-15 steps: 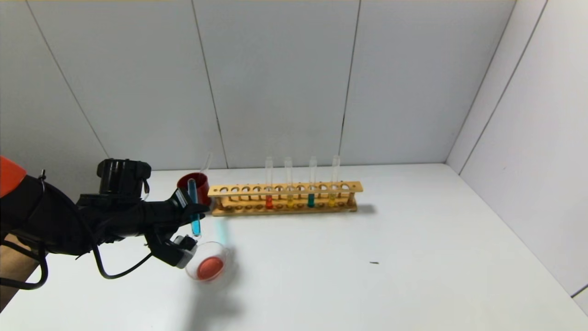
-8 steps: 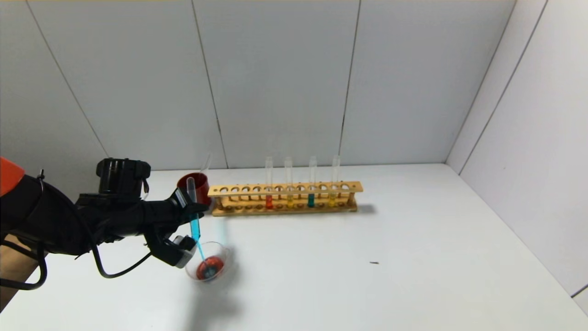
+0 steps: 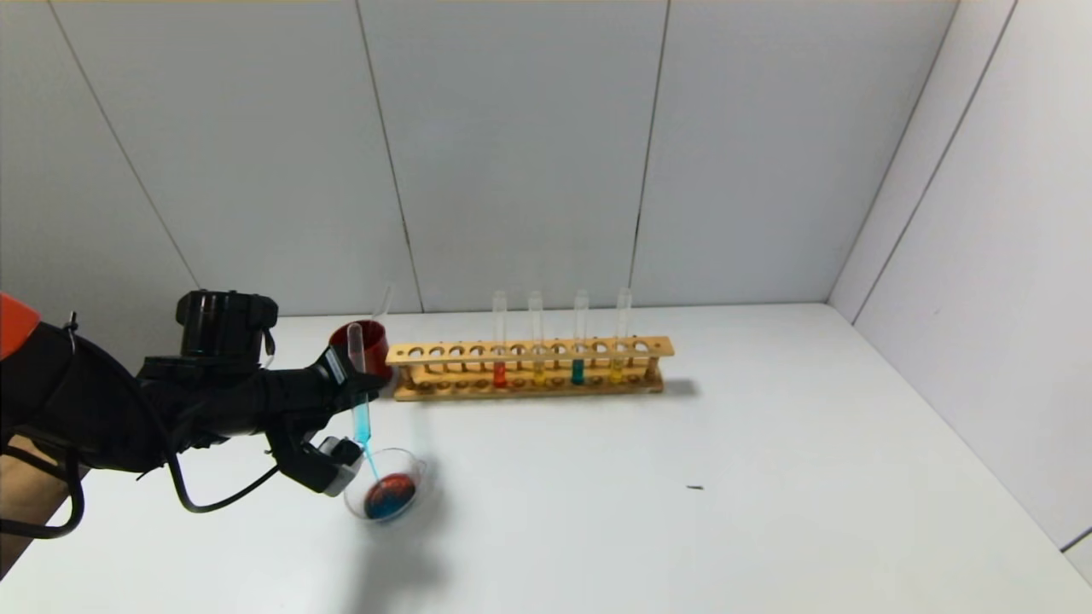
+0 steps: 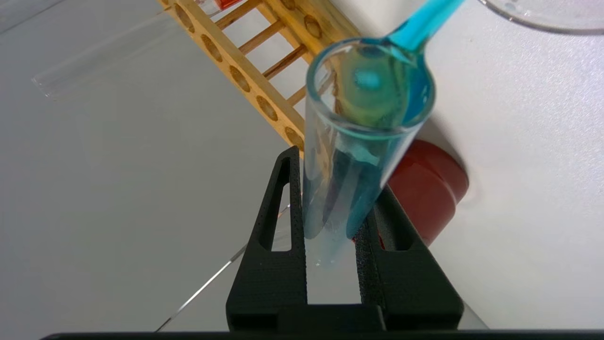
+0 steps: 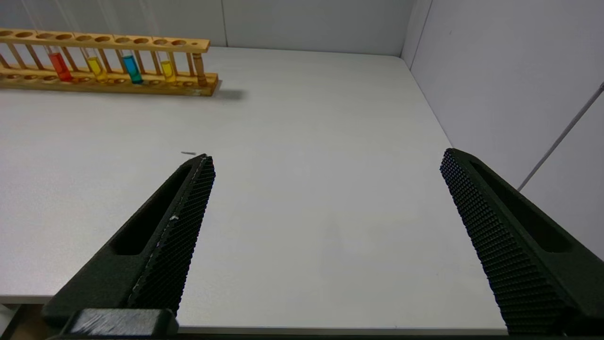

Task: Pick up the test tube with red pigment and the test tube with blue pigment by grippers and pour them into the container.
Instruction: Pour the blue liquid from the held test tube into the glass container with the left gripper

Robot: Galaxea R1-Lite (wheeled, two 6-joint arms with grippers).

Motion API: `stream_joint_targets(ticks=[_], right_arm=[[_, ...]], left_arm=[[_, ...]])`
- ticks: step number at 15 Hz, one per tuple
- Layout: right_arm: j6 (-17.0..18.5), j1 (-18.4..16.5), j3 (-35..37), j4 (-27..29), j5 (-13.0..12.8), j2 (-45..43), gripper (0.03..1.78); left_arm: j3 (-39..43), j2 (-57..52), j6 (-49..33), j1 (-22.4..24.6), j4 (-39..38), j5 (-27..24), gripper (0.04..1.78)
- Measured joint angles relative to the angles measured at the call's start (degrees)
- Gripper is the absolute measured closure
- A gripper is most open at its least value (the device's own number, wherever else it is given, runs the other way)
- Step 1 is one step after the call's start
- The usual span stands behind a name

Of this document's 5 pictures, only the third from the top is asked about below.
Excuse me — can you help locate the test tube blue pigment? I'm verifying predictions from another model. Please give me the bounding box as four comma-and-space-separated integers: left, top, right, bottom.
572, 290, 590, 385
346, 322, 374, 450

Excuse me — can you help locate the wooden test tube rack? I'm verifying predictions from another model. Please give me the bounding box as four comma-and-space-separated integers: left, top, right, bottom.
386, 336, 675, 402

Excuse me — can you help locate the test tube yellow pigment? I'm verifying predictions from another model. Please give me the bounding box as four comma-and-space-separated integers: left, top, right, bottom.
609, 288, 632, 384
527, 291, 547, 386

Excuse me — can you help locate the test tube red pigment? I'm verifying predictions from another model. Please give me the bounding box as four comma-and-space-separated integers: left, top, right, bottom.
492, 291, 508, 390

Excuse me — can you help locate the dark red plastic cup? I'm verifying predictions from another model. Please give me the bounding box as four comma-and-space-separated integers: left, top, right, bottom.
329, 321, 394, 395

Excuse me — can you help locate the clear glass beaker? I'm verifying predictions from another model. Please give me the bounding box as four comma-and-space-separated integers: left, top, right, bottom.
344, 448, 440, 523

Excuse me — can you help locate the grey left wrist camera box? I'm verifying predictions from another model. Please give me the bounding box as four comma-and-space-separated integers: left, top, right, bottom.
286, 435, 363, 497

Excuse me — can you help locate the thick black cable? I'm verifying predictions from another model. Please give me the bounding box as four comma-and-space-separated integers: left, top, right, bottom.
166, 452, 282, 514
0, 443, 86, 540

